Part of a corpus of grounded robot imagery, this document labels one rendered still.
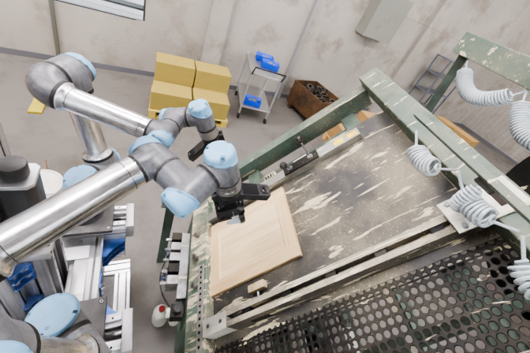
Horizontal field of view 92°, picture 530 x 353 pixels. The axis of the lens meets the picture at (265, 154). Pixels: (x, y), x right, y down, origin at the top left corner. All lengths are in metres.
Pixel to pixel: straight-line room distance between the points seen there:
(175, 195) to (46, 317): 0.52
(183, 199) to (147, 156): 0.14
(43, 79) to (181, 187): 0.60
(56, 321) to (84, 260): 0.47
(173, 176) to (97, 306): 0.71
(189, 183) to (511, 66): 1.37
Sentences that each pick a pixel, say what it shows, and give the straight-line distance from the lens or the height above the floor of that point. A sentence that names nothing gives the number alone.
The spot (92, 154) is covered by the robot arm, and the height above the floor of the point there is 1.29.
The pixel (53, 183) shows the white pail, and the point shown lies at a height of 0.36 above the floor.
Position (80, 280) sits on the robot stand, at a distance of 1.35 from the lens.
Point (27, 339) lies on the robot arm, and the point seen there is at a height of 1.59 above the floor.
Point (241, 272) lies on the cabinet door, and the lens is 1.29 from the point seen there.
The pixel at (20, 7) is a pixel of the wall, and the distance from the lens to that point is 4.76.
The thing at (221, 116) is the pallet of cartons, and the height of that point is 0.19.
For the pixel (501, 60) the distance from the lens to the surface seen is 1.57.
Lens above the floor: 2.15
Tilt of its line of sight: 36 degrees down
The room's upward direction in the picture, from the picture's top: 24 degrees clockwise
